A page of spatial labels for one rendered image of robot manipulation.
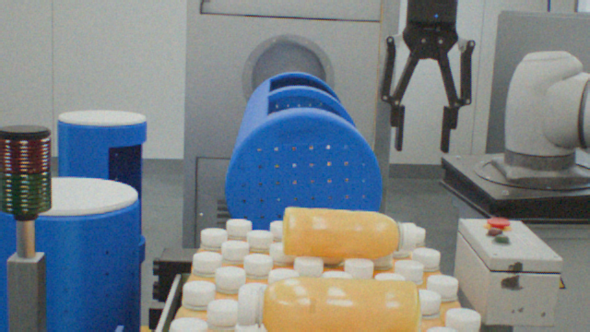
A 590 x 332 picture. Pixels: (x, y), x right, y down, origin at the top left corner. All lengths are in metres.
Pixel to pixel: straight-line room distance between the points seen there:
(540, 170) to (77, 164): 1.42
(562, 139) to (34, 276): 1.17
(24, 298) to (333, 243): 0.40
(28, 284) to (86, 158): 1.56
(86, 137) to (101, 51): 3.98
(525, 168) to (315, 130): 0.58
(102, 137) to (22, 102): 4.11
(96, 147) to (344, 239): 1.56
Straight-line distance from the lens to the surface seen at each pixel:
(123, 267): 1.59
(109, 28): 6.50
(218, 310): 0.92
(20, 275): 1.04
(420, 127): 6.85
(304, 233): 1.08
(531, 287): 1.16
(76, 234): 1.52
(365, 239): 1.09
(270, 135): 1.43
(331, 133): 1.44
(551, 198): 1.74
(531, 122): 1.81
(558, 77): 1.80
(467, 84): 1.25
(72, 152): 2.60
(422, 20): 1.21
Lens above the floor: 1.42
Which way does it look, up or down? 11 degrees down
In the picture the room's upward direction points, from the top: 3 degrees clockwise
